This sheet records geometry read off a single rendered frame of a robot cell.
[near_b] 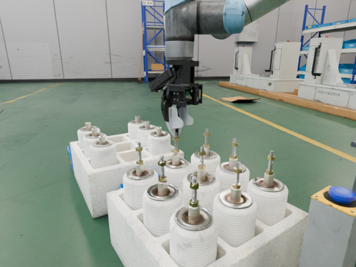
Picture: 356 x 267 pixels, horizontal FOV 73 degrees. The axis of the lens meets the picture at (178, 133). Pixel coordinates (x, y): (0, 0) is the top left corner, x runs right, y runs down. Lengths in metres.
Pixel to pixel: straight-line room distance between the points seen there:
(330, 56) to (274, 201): 2.94
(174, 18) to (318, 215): 0.51
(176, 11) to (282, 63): 3.42
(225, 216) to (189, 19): 0.45
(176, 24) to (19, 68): 6.79
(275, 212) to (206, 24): 0.47
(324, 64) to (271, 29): 4.83
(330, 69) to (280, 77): 0.82
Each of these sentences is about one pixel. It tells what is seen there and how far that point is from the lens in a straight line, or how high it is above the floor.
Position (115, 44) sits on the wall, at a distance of 6.87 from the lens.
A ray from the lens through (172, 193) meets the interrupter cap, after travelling 0.57.
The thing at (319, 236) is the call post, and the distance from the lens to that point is 0.53.
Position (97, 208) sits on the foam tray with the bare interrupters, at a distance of 0.95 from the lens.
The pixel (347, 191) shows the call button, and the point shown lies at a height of 0.33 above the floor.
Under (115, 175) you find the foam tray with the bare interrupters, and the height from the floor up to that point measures 0.15.
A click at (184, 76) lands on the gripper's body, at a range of 0.62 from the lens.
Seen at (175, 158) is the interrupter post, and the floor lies 0.27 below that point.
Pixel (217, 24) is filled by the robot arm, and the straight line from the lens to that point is 0.62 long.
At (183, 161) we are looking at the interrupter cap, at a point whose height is 0.25.
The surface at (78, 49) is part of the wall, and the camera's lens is 6.94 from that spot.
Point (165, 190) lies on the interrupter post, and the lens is 0.57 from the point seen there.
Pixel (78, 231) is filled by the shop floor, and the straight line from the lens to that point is 0.93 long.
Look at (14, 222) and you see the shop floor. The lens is 1.08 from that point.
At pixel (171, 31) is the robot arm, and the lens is 0.63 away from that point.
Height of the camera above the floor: 0.55
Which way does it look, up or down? 17 degrees down
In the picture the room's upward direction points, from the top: straight up
